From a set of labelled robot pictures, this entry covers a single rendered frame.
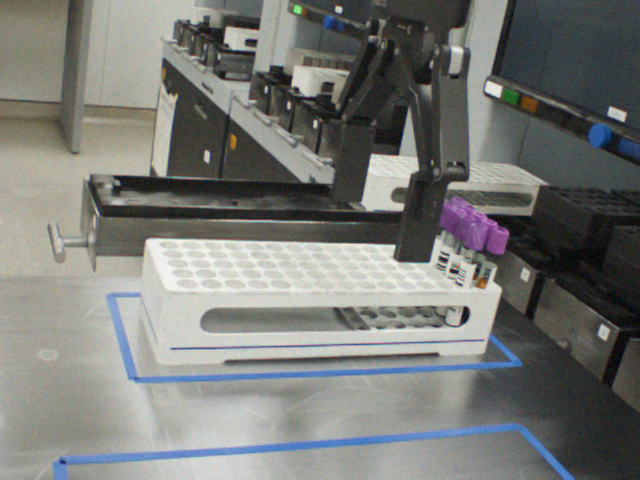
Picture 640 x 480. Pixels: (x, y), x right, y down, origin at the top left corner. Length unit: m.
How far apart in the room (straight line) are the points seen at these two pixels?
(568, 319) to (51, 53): 3.83
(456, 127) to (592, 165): 0.86
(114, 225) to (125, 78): 3.67
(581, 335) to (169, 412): 0.54
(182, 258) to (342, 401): 0.17
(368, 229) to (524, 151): 0.38
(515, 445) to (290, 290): 0.21
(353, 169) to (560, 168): 0.71
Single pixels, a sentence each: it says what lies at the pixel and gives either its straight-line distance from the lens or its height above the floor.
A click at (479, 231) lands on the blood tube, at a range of 0.68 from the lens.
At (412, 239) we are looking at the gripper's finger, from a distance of 0.61.
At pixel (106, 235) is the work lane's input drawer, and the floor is 0.78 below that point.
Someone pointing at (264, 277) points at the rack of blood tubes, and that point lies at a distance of 0.64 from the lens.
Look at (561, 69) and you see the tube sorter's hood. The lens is 1.13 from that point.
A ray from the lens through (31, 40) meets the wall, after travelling 4.50.
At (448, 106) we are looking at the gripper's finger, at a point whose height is 1.04.
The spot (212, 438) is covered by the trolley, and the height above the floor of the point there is 0.82.
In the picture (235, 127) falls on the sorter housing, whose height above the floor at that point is 0.65.
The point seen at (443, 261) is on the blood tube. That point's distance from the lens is 0.73.
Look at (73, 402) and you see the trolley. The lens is 0.57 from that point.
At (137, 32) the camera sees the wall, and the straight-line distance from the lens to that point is 4.55.
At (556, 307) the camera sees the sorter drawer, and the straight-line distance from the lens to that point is 0.99.
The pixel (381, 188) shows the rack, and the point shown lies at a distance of 1.06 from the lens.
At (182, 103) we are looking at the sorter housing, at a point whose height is 0.58.
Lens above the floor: 1.14
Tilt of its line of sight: 21 degrees down
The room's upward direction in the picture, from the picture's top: 11 degrees clockwise
